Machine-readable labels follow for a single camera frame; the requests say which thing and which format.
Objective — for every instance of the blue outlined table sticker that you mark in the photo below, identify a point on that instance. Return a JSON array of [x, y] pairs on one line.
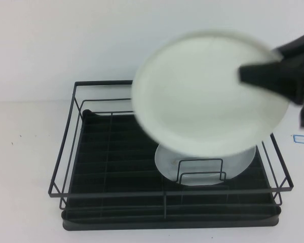
[[301, 139]]

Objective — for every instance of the stained white round plate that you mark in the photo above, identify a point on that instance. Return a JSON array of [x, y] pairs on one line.
[[167, 162]]

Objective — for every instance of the black plastic drip tray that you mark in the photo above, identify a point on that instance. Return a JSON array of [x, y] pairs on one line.
[[116, 141]]

